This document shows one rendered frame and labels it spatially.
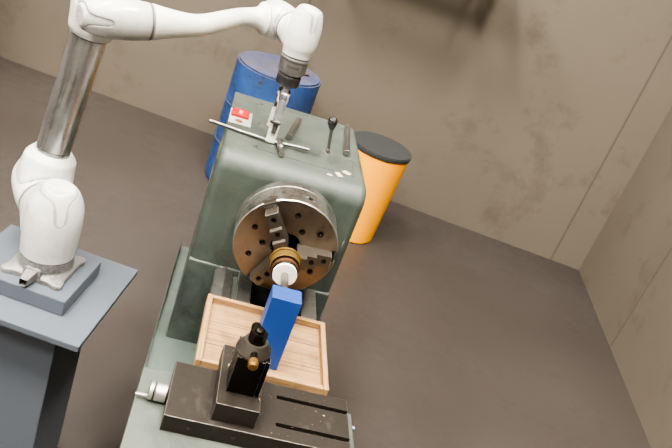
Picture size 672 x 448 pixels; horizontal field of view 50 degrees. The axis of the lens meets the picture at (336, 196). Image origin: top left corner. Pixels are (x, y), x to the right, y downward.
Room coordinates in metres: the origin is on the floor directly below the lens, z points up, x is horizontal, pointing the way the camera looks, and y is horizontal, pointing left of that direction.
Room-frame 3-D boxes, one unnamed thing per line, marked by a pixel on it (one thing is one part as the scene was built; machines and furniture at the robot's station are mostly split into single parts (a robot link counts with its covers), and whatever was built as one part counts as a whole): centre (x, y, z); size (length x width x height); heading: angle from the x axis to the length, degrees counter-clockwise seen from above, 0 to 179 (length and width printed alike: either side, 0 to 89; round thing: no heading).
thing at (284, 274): (1.66, 0.04, 1.08); 0.13 x 0.07 x 0.07; 12
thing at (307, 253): (1.86, -0.01, 1.09); 0.12 x 0.11 x 0.05; 102
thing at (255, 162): (2.30, 0.20, 1.06); 0.59 x 0.48 x 0.39; 12
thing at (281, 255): (1.77, 0.07, 1.08); 0.09 x 0.09 x 0.09; 12
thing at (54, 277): (1.72, 0.73, 0.83); 0.22 x 0.18 x 0.06; 2
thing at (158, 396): (1.26, 0.23, 0.95); 0.07 x 0.04 x 0.04; 102
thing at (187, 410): (1.31, -0.01, 0.95); 0.43 x 0.18 x 0.04; 102
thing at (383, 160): (4.35, -0.16, 0.33); 0.41 x 0.41 x 0.65
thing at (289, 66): (2.15, 0.27, 1.53); 0.09 x 0.09 x 0.06
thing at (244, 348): (1.29, 0.05, 1.14); 0.08 x 0.08 x 0.03
